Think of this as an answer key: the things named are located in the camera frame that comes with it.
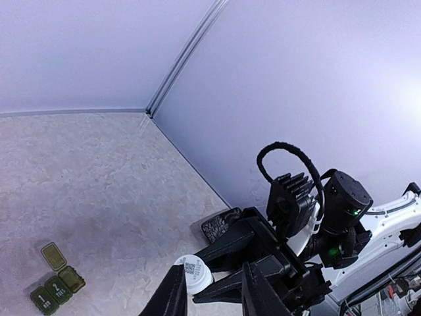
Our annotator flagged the green weekly pill organizer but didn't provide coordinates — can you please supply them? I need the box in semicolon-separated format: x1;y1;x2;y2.
30;242;86;315

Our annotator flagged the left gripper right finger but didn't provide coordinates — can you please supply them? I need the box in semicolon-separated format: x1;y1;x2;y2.
241;263;292;316

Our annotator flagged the black floral square plate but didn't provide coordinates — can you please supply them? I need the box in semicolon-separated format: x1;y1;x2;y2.
201;207;242;244

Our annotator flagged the right aluminium frame post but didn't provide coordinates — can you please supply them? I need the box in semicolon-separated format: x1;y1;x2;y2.
145;0;229;119

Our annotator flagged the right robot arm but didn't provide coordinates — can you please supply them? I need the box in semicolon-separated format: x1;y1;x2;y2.
193;169;420;315

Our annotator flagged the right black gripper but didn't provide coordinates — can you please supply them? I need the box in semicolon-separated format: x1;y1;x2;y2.
193;207;331;309

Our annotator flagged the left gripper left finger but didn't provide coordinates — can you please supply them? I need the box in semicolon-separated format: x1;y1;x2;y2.
139;265;187;316

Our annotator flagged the white pill bottle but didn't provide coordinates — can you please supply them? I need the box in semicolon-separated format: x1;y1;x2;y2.
174;254;214;296

